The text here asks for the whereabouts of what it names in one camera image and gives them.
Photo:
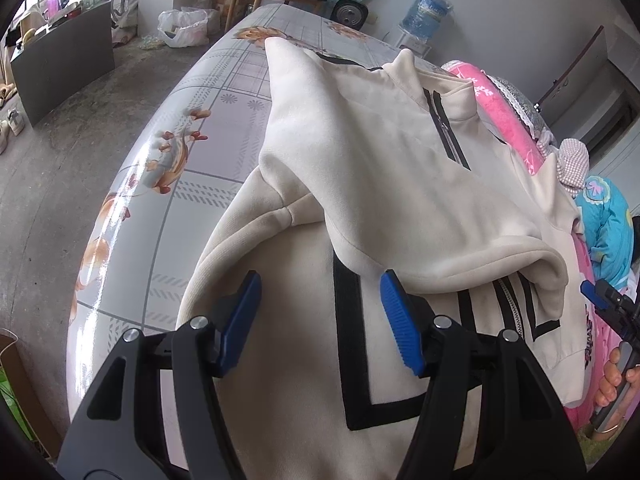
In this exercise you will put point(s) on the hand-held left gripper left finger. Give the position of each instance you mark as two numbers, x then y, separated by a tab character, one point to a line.
242	320

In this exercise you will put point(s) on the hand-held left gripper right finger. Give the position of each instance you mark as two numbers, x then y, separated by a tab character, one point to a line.
397	325

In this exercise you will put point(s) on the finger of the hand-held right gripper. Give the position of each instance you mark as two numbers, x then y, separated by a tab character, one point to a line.
612	300

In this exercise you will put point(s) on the cream sweatshirt with black stripes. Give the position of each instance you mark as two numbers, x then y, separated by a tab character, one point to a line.
380	160

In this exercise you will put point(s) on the person's right hand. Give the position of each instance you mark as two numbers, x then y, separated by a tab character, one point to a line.
607	380

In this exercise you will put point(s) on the checked cloth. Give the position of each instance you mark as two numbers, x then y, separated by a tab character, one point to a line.
574	162

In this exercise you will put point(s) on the silver lace pillow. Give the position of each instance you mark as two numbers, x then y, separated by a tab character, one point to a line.
520	105

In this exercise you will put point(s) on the pink blanket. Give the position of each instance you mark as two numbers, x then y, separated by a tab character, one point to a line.
505	110

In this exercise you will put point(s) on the brown paper bag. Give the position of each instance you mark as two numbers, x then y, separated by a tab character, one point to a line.
35	400

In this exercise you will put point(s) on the grey door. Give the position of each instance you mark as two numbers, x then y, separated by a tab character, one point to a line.
580	75

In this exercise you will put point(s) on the brown wooden stick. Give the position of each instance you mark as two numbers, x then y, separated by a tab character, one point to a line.
570	67

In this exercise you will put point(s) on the green paper bag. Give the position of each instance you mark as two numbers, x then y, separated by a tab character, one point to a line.
10	400

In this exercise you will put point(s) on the white water dispenser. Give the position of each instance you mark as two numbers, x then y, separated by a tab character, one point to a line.
412	45

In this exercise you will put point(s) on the small white plastic bag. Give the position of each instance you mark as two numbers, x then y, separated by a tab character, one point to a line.
206	10

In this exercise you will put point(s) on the blue water jug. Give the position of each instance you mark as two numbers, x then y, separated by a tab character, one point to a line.
425	12

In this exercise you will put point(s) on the dark grey cabinet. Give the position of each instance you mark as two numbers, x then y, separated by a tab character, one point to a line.
65	60

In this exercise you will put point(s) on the black fan heater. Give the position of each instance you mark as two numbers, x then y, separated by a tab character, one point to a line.
349	12

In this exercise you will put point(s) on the tan plush slippers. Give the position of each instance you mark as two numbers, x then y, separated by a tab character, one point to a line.
7	94

